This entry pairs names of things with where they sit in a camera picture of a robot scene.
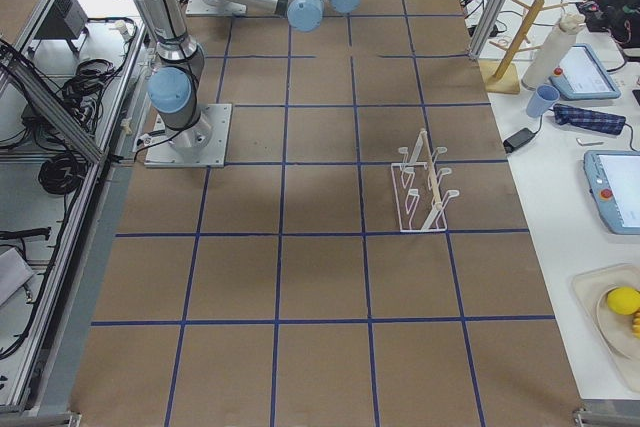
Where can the folded plaid umbrella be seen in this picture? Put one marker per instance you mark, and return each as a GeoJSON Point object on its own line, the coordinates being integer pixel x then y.
{"type": "Point", "coordinates": [596, 121]}

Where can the white paper roll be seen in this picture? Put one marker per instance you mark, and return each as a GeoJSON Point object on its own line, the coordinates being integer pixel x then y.
{"type": "Point", "coordinates": [555, 46]}

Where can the white wire cup rack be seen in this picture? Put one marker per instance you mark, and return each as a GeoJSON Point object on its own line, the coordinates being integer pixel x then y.
{"type": "Point", "coordinates": [417, 185]}

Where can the upper teach pendant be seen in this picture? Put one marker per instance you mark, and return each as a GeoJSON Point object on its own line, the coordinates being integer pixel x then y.
{"type": "Point", "coordinates": [581, 76]}

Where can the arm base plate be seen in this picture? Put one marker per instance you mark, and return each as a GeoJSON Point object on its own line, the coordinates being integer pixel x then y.
{"type": "Point", "coordinates": [203, 145]}

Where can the black power adapter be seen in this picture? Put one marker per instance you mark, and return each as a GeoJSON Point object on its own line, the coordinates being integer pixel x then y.
{"type": "Point", "coordinates": [517, 140]}

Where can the wooden mug tree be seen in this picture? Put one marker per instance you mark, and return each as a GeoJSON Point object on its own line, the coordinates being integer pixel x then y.
{"type": "Point", "coordinates": [502, 77]}

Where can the beige tray with plate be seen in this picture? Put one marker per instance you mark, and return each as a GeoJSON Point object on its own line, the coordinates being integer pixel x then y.
{"type": "Point", "coordinates": [591, 290]}

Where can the teach pendant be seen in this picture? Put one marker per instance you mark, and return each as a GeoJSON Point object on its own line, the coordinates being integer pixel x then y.
{"type": "Point", "coordinates": [581, 76]}
{"type": "Point", "coordinates": [613, 179]}

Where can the grey electronics box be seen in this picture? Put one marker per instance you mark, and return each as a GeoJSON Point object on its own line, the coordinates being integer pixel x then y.
{"type": "Point", "coordinates": [65, 20]}

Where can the blue cup on desk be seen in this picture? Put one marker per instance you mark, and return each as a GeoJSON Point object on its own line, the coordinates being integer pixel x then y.
{"type": "Point", "coordinates": [543, 98]}

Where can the yellow toy lemon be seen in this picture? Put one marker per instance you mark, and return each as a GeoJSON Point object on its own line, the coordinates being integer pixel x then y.
{"type": "Point", "coordinates": [623, 300]}

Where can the lower teach pendant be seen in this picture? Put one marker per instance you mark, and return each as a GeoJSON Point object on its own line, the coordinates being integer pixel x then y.
{"type": "Point", "coordinates": [613, 179]}

